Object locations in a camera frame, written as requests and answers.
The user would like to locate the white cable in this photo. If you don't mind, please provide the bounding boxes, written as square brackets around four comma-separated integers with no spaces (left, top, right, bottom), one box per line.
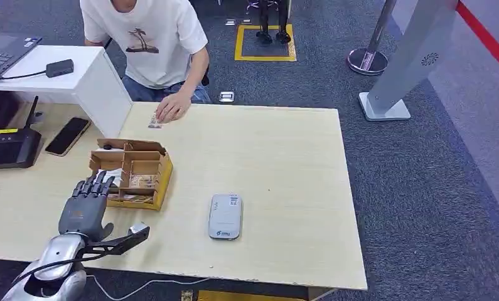
[87,274,210,301]

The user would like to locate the printed card stack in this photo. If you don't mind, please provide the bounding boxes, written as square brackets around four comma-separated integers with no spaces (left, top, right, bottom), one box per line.
[148,111,164,130]

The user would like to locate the yellow floor tape square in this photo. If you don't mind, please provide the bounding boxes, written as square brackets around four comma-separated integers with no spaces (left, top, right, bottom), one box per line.
[234,24,298,63]

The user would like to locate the black power adapter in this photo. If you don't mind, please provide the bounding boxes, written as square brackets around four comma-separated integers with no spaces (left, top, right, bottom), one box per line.
[45,58,75,78]

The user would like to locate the printed cards in compartment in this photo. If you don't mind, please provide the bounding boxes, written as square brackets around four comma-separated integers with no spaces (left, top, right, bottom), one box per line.
[129,174,159,190]

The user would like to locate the wooden compartment card box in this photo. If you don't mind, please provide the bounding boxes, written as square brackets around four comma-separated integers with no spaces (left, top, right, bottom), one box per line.
[88,138,174,211]

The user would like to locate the person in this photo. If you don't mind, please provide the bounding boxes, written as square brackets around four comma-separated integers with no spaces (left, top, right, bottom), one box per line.
[79,0,212,125]

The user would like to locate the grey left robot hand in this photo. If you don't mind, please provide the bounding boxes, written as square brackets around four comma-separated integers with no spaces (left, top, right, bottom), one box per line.
[58,170,116,244]

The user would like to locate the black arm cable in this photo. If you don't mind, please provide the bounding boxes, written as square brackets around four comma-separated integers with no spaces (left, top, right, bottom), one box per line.
[12,253,104,285]

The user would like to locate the white cards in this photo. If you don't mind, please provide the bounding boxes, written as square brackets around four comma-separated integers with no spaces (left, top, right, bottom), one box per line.
[96,167,124,189]

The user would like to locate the black router with antenna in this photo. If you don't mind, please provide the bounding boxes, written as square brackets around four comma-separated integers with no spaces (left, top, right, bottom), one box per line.
[0,95,43,172]

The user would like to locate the black smartphone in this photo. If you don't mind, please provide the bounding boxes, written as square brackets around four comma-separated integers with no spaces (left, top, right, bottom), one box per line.
[45,117,92,157]

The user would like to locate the person's left hand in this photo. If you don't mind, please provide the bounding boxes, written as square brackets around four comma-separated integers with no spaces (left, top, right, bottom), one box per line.
[154,92,193,125]

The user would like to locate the chrome stanchion post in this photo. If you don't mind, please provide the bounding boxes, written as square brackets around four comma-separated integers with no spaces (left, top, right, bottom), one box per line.
[347,0,399,77]

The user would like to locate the grey kiosk stand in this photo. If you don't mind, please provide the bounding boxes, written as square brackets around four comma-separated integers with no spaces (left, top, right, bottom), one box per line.
[358,0,459,122]

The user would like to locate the black humanoid robot legs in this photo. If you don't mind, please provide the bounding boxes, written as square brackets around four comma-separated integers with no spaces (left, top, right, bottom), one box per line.
[255,0,292,46]

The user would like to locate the black adapter cable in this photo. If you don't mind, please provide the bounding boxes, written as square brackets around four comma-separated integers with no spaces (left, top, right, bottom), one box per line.
[0,70,48,81]

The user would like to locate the white desk riser shelf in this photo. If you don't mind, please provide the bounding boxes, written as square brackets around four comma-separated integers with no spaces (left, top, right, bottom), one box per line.
[0,45,134,139]

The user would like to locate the grey card reader device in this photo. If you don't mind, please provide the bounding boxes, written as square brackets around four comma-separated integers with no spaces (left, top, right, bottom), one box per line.
[208,194,244,241]

